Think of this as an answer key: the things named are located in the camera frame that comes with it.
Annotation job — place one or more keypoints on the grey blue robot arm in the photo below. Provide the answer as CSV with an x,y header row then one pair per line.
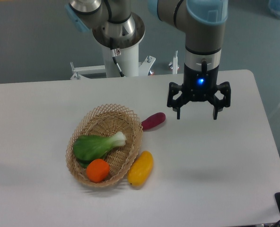
x,y
202,22

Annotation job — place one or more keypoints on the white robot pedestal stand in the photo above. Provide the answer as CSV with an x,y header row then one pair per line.
x,y
119,43

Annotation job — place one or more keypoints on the yellow mango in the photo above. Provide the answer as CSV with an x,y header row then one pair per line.
x,y
141,169

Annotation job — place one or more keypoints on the green bok choy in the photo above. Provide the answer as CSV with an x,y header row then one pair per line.
x,y
88,148

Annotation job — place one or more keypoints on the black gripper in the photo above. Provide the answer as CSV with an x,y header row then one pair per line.
x,y
199,87

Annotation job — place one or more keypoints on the purple sweet potato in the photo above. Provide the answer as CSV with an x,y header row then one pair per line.
x,y
153,121

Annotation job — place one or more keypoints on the orange fruit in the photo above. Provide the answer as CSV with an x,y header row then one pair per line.
x,y
97,170

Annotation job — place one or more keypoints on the woven wicker basket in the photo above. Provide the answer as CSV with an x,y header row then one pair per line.
x,y
106,120

